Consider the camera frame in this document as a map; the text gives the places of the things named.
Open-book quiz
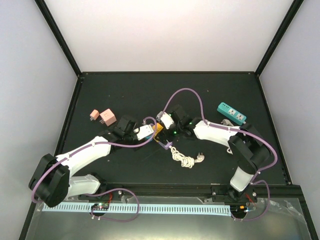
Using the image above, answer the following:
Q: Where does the purple power strip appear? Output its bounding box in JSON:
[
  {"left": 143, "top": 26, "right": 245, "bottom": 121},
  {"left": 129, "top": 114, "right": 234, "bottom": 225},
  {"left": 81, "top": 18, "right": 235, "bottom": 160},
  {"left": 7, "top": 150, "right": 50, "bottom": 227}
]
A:
[{"left": 157, "top": 140, "right": 173, "bottom": 150}]

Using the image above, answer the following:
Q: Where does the teal power strip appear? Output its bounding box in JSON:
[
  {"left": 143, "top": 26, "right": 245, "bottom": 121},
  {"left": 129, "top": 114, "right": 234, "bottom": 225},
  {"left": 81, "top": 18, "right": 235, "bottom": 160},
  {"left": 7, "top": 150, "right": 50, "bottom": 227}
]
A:
[{"left": 217, "top": 102, "right": 247, "bottom": 126}]

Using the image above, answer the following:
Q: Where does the pink cube socket adapter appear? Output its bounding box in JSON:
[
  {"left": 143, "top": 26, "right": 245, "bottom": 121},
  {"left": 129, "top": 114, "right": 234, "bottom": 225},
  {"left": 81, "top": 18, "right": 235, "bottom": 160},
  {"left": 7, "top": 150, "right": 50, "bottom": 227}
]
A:
[{"left": 99, "top": 108, "right": 117, "bottom": 126}]

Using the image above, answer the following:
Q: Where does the small pink charger plug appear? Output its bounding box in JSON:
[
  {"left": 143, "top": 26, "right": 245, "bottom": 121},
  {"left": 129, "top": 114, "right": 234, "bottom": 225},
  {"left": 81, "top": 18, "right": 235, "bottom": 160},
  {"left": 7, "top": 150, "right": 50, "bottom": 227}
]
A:
[{"left": 89, "top": 109, "right": 100, "bottom": 121}]

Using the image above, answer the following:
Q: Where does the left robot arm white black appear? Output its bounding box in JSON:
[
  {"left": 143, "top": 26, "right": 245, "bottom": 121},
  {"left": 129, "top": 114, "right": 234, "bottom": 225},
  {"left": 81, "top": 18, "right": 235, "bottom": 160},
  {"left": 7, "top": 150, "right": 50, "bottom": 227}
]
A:
[{"left": 28, "top": 115, "right": 138, "bottom": 207}]

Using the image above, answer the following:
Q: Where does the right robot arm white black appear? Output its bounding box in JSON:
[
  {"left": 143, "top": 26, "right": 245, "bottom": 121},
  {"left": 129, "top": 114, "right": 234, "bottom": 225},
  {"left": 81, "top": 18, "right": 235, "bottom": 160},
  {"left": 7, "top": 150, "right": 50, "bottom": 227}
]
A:
[{"left": 155, "top": 105, "right": 277, "bottom": 202}]

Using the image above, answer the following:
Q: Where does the yellow cube socket adapter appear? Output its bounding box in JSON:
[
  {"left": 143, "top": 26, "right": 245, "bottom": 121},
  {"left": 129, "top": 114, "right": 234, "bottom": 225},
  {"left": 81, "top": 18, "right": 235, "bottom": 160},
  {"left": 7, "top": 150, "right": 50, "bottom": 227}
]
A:
[{"left": 152, "top": 123, "right": 164, "bottom": 143}]

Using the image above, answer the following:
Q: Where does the right circuit board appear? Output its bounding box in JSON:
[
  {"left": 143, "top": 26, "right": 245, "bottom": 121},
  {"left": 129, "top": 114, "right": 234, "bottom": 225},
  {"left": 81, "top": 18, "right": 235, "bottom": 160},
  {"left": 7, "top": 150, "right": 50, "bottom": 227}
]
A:
[{"left": 230, "top": 203, "right": 257, "bottom": 214}]

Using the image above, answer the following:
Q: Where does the circuit board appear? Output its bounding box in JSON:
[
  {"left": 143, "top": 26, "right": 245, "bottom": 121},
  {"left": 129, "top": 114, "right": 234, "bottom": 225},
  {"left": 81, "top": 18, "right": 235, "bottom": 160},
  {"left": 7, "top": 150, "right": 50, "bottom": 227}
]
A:
[
  {"left": 230, "top": 203, "right": 257, "bottom": 214},
  {"left": 91, "top": 202, "right": 110, "bottom": 211}
]

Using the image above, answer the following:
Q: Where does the left circuit board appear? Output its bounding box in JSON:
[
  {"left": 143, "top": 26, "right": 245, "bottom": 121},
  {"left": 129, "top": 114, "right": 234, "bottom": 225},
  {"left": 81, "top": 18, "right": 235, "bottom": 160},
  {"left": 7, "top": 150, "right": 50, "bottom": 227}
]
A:
[{"left": 91, "top": 202, "right": 110, "bottom": 211}]

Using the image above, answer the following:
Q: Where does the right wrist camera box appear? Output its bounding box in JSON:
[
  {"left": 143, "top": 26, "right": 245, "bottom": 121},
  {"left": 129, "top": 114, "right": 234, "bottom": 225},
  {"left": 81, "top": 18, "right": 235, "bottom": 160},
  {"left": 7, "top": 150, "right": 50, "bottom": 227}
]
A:
[{"left": 156, "top": 111, "right": 175, "bottom": 130}]

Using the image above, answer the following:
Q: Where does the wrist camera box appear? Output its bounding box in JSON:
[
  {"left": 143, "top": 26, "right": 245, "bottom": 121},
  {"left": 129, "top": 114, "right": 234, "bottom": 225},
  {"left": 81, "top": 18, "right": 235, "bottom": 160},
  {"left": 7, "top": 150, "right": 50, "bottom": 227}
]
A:
[
  {"left": 133, "top": 124, "right": 154, "bottom": 141},
  {"left": 156, "top": 111, "right": 175, "bottom": 130}
]

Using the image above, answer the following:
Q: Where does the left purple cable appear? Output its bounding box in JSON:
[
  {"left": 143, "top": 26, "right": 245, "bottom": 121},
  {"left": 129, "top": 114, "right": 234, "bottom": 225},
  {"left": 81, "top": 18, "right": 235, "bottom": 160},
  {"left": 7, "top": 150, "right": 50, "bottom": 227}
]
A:
[{"left": 31, "top": 116, "right": 158, "bottom": 222}]

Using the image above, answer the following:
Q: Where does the purple cable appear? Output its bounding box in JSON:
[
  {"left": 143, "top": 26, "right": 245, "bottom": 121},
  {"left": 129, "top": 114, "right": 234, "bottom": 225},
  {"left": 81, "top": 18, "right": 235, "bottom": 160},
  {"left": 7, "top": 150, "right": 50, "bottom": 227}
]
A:
[
  {"left": 162, "top": 87, "right": 279, "bottom": 222},
  {"left": 31, "top": 116, "right": 158, "bottom": 222}
]

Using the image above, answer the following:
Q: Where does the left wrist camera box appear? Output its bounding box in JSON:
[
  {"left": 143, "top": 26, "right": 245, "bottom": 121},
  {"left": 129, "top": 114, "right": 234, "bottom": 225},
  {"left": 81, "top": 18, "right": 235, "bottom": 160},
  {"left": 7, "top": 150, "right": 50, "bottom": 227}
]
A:
[{"left": 133, "top": 124, "right": 154, "bottom": 141}]

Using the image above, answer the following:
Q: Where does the white cord of purple strip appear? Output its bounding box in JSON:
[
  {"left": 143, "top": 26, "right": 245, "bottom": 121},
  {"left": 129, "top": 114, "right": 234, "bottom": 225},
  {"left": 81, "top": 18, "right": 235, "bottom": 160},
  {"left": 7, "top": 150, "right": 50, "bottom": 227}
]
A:
[{"left": 169, "top": 146, "right": 206, "bottom": 170}]

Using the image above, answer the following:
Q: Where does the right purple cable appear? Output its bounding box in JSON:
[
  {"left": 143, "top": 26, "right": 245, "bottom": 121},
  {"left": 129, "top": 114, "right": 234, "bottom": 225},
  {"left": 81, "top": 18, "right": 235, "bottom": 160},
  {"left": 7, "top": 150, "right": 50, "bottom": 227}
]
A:
[{"left": 162, "top": 87, "right": 279, "bottom": 222}]

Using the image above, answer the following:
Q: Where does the black front rail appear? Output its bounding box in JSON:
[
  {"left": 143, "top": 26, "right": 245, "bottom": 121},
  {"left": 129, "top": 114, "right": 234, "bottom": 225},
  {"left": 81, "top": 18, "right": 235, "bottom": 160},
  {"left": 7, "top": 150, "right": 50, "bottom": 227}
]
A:
[{"left": 37, "top": 184, "right": 303, "bottom": 201}]

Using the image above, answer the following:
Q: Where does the light blue slotted cable duct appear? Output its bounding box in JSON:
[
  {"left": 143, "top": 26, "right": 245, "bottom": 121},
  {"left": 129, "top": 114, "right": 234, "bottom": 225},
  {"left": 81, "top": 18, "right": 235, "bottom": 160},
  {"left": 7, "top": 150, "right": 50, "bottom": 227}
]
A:
[{"left": 42, "top": 202, "right": 231, "bottom": 217}]

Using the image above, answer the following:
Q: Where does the left black frame post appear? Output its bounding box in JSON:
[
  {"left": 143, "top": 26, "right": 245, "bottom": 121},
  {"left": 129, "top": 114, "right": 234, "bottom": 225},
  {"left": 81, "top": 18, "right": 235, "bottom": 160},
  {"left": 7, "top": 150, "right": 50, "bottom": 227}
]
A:
[{"left": 34, "top": 0, "right": 82, "bottom": 76}]

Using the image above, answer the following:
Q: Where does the black frame post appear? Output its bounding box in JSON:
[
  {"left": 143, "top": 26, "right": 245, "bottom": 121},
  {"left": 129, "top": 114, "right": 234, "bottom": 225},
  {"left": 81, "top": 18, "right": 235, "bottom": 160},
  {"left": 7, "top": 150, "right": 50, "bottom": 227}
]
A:
[
  {"left": 255, "top": 0, "right": 304, "bottom": 77},
  {"left": 34, "top": 0, "right": 82, "bottom": 76}
]

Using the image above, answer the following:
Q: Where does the right black frame post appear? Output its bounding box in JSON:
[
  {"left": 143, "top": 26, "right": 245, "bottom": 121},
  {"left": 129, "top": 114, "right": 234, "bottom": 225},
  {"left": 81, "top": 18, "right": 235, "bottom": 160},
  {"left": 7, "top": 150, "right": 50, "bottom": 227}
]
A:
[{"left": 255, "top": 0, "right": 304, "bottom": 77}]

